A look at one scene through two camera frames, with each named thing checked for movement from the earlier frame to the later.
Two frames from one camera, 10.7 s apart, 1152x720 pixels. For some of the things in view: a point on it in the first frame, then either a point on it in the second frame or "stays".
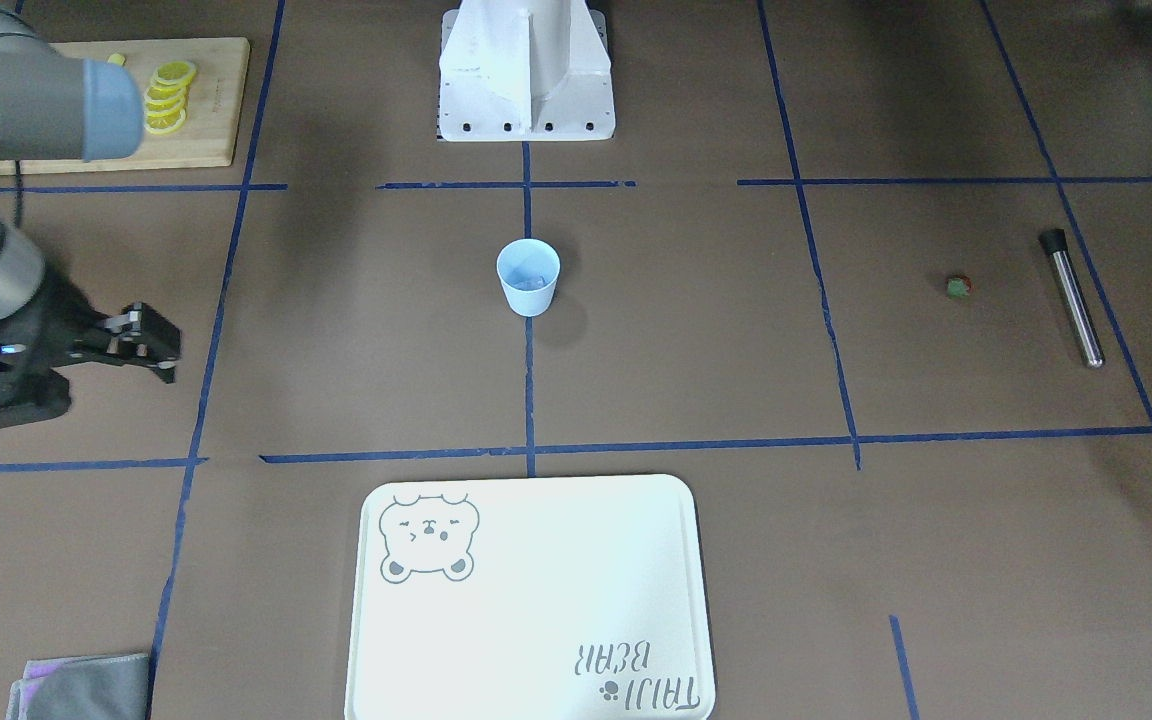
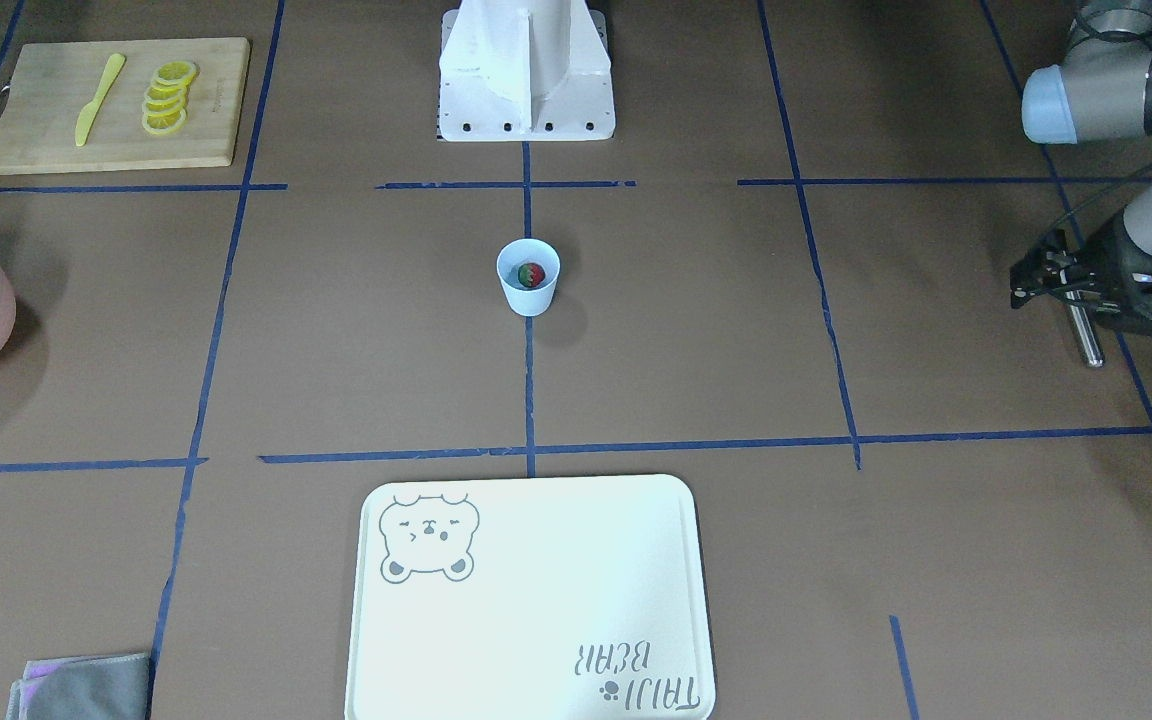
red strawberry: [958, 285] -> [531, 275]
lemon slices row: [165, 99] stays
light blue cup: [529, 269] stays
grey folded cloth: [102, 687] stays
